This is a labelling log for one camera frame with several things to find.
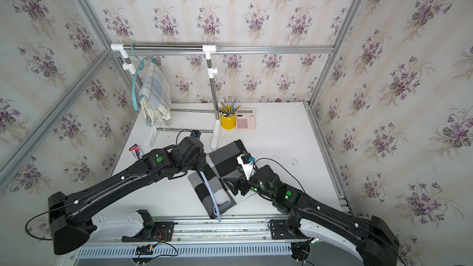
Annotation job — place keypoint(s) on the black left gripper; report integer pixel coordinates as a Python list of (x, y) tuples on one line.
[(203, 162)]

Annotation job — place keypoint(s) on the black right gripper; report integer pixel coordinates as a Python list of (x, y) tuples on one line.
[(242, 181)]

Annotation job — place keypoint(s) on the black white checkered scarf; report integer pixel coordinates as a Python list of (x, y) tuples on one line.
[(221, 163)]

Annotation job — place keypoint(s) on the light blue plastic hanger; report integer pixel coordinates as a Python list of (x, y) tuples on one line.
[(215, 203)]

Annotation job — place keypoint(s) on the plaid blue cream scarf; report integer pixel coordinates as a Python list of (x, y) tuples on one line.
[(155, 97)]

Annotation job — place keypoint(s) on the teal plastic hanger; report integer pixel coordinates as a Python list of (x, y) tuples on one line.
[(136, 97)]

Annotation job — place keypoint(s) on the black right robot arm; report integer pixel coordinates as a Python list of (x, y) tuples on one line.
[(369, 240)]

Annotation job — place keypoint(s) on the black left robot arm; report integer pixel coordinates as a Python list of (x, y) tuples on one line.
[(70, 216)]

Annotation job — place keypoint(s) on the yellow pen cup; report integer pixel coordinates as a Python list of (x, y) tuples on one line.
[(228, 122)]

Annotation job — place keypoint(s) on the pens in cup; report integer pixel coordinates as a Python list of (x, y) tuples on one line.
[(227, 107)]

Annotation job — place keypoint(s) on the blue red pencil box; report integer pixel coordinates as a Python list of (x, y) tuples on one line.
[(136, 151)]

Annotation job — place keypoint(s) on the pink calculator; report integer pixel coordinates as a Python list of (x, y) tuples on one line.
[(246, 119)]

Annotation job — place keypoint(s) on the white steel clothes rack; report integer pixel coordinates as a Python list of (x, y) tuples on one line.
[(204, 49)]

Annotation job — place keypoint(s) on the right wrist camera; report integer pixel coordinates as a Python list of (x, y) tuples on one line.
[(246, 161)]

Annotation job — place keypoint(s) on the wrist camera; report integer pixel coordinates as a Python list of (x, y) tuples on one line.
[(246, 161), (196, 134)]

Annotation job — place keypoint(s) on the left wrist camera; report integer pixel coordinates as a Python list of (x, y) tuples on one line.
[(196, 134)]

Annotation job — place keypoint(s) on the aluminium front rail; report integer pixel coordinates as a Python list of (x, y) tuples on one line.
[(112, 227)]

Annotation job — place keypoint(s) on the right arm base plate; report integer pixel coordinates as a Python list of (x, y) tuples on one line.
[(284, 229)]

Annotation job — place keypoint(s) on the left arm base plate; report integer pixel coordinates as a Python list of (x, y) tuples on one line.
[(159, 232)]

